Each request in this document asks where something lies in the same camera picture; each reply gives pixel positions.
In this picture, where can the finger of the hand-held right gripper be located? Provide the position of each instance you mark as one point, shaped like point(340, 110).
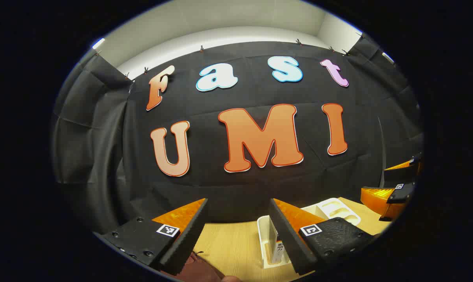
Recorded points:
point(403, 174)
point(381, 199)

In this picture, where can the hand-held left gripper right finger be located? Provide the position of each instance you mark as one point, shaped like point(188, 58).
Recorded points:
point(289, 239)

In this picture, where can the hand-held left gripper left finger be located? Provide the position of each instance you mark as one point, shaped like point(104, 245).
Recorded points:
point(189, 239)

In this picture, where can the grey cover book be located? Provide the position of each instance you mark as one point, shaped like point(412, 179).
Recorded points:
point(276, 246)

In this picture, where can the maroon schoolbag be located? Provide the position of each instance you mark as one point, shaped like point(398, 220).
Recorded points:
point(199, 268)

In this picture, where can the white plastic bookshelf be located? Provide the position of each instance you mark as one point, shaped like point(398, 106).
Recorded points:
point(334, 207)

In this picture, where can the white ceiling light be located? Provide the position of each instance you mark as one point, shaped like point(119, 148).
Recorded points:
point(98, 43)
point(388, 57)

